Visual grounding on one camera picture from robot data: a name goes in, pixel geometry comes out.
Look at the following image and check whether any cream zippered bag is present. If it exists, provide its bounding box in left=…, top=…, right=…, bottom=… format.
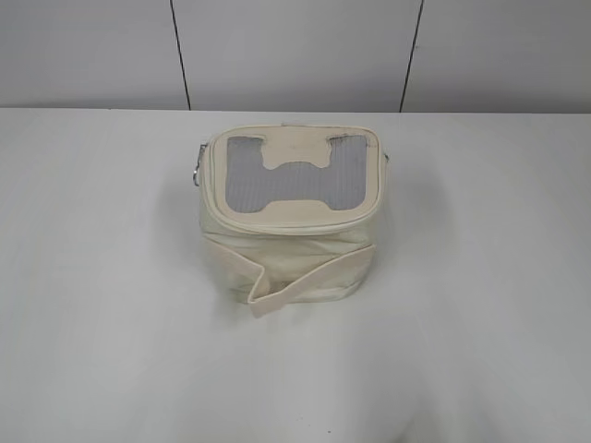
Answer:
left=198, top=125, right=388, bottom=317

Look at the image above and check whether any silver ring zipper pull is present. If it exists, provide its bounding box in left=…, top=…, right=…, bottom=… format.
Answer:
left=192, top=143, right=208, bottom=187

